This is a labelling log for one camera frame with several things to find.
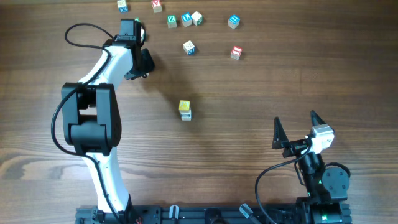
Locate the block with blue X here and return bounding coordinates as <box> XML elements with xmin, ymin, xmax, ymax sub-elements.
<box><xmin>117</xmin><ymin>0</ymin><xmax>129</xmax><ymax>13</ymax></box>

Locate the middle green Z block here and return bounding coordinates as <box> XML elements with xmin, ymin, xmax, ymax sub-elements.
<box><xmin>167</xmin><ymin>15</ymin><xmax>177</xmax><ymax>28</ymax></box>

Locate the white block green side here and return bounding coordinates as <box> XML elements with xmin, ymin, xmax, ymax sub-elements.
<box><xmin>141</xmin><ymin>29</ymin><xmax>146</xmax><ymax>42</ymax></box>

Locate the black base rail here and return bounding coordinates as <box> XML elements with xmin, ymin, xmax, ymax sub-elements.
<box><xmin>75</xmin><ymin>203</ymin><xmax>353</xmax><ymax>224</ymax></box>

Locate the white block blue D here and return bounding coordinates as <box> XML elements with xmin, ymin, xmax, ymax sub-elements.
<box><xmin>183</xmin><ymin>40</ymin><xmax>196</xmax><ymax>55</ymax></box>

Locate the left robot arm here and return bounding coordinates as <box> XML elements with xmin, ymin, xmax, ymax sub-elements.
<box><xmin>50</xmin><ymin>19</ymin><xmax>155</xmax><ymax>223</ymax></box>

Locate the blue L block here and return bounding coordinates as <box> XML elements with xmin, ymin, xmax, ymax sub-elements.
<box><xmin>181</xmin><ymin>12</ymin><xmax>193</xmax><ymax>27</ymax></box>

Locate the right camera cable black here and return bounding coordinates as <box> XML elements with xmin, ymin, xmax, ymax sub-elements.
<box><xmin>254</xmin><ymin>147</ymin><xmax>310</xmax><ymax>224</ymax></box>

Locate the red top block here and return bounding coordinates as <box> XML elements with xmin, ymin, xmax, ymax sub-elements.
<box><xmin>231</xmin><ymin>46</ymin><xmax>243</xmax><ymax>60</ymax></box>

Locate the white block green N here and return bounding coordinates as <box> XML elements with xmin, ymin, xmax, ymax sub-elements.
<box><xmin>192</xmin><ymin>11</ymin><xmax>203</xmax><ymax>26</ymax></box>

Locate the white block bird picture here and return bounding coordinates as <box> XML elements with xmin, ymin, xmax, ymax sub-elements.
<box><xmin>180</xmin><ymin>113</ymin><xmax>192</xmax><ymax>118</ymax></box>

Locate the block with red V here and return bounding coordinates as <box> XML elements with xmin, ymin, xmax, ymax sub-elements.
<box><xmin>151</xmin><ymin>0</ymin><xmax>162</xmax><ymax>13</ymax></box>

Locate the left camera cable black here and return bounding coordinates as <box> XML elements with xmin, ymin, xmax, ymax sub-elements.
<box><xmin>50</xmin><ymin>23</ymin><xmax>123</xmax><ymax>224</ymax></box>

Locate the camera cable black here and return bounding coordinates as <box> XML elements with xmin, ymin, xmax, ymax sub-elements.
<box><xmin>50</xmin><ymin>23</ymin><xmax>123</xmax><ymax>224</ymax></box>
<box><xmin>254</xmin><ymin>147</ymin><xmax>310</xmax><ymax>224</ymax></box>

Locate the blue top block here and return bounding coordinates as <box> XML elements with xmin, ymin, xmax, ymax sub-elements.
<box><xmin>228</xmin><ymin>14</ymin><xmax>240</xmax><ymax>29</ymax></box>

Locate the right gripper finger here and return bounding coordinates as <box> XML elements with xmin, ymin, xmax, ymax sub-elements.
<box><xmin>310</xmin><ymin>110</ymin><xmax>326</xmax><ymax>126</ymax></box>
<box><xmin>272</xmin><ymin>117</ymin><xmax>289</xmax><ymax>149</ymax></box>

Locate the white block yellow O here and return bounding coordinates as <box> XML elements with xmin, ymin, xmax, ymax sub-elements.
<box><xmin>178</xmin><ymin>100</ymin><xmax>191</xmax><ymax>114</ymax></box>

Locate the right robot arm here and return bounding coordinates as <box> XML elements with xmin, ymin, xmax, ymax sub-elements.
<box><xmin>272</xmin><ymin>111</ymin><xmax>352</xmax><ymax>224</ymax></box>

